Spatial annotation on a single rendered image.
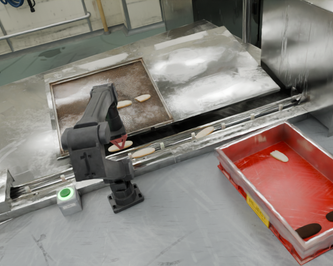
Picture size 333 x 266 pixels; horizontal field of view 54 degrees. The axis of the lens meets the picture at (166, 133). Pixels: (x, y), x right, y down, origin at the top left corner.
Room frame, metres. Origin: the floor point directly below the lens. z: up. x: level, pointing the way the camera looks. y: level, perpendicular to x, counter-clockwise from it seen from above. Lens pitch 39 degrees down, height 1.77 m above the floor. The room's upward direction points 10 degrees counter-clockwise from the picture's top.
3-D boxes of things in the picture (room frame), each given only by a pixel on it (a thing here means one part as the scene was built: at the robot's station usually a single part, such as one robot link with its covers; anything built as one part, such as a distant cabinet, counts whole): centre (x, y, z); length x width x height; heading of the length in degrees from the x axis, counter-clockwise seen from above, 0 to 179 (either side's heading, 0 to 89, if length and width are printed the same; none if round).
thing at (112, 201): (0.82, 0.19, 0.86); 0.12 x 0.09 x 0.08; 109
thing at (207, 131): (1.08, -0.16, 0.86); 0.10 x 0.04 x 0.01; 123
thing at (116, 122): (1.00, 0.19, 1.04); 0.10 x 0.07 x 0.07; 12
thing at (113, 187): (0.84, 0.20, 0.94); 0.09 x 0.05 x 0.10; 178
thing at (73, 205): (0.83, 0.40, 0.84); 0.08 x 0.08 x 0.11; 12
